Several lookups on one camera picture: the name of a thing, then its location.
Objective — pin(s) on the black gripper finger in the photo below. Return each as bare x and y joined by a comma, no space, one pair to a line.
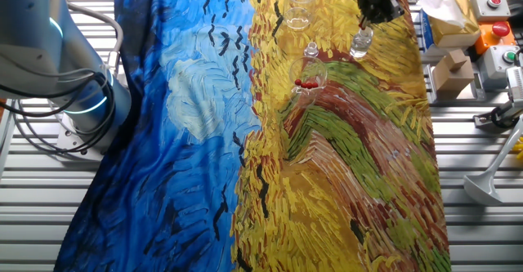
362,12
379,17

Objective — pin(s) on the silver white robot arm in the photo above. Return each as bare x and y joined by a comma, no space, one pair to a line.
41,39

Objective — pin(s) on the small clear glass bottle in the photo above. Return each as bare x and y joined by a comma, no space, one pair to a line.
361,45

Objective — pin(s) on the blue plastic packet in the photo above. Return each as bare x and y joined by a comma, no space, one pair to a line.
425,33

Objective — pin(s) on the empty clear glass beaker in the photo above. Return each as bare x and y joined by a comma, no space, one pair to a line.
299,16

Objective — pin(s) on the clear glass bottle stopper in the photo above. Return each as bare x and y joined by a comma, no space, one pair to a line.
311,50

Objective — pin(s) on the yellow tissue pack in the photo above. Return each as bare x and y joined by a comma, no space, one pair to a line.
453,27

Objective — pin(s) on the glass beaker holding droppers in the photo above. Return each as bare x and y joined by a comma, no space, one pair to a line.
308,70

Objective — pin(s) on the small cardboard box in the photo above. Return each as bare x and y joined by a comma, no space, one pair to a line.
455,59

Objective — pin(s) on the large cardboard box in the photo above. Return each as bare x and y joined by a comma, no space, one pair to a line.
449,82

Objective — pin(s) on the grey box red button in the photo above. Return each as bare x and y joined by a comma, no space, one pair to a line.
484,6

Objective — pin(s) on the orange box red button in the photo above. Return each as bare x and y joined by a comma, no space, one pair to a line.
492,39

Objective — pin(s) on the grey box green button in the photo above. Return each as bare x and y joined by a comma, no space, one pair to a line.
492,65

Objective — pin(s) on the silver digital scale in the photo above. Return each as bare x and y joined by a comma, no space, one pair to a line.
480,94

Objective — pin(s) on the yellow plastic item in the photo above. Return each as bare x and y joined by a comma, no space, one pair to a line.
519,147

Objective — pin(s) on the Van Gogh print tablecloth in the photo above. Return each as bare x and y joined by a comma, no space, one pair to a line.
204,161

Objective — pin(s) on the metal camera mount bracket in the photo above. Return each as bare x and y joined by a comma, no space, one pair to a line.
496,117

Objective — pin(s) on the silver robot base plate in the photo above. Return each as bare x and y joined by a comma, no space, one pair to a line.
73,145

